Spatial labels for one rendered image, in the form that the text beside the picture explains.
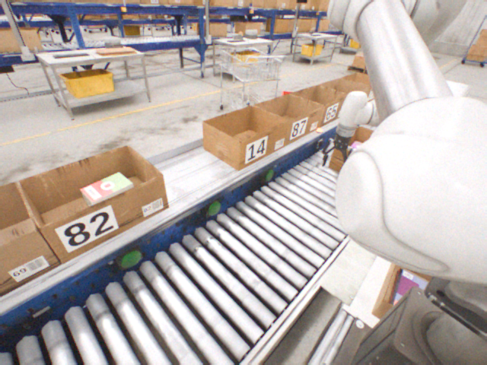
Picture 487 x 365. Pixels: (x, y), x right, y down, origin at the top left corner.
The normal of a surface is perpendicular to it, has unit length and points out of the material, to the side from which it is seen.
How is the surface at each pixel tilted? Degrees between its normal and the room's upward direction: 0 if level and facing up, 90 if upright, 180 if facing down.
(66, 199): 89
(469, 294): 13
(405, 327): 0
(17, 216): 90
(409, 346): 0
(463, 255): 85
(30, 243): 90
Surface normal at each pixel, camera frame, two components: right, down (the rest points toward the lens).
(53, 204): 0.71, 0.46
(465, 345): -0.92, 0.18
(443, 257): -0.31, 0.55
